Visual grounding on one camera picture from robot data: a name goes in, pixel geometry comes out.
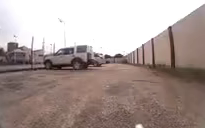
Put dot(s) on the grey car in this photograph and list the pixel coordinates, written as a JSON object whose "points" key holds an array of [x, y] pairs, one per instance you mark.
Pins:
{"points": [[98, 61]]}

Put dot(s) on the brown dirt road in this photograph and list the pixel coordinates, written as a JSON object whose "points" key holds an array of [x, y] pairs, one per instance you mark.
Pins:
{"points": [[100, 96]]}

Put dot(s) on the white car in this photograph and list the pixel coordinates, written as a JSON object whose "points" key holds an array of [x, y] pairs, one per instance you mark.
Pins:
{"points": [[68, 57]]}

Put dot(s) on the street lamp pole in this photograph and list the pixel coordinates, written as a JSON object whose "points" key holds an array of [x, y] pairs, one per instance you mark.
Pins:
{"points": [[63, 31]]}

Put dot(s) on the robot's own part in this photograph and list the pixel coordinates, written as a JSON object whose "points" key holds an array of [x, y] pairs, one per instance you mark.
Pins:
{"points": [[139, 126]]}

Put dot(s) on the pale building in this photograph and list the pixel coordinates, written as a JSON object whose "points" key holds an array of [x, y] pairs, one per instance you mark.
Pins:
{"points": [[21, 55]]}

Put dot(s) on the pale wall with brown posts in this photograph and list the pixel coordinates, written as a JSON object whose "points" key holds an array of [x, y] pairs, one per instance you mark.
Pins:
{"points": [[186, 43]]}

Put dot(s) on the low pale fence wall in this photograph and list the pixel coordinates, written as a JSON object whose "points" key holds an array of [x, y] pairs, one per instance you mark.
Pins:
{"points": [[13, 67]]}

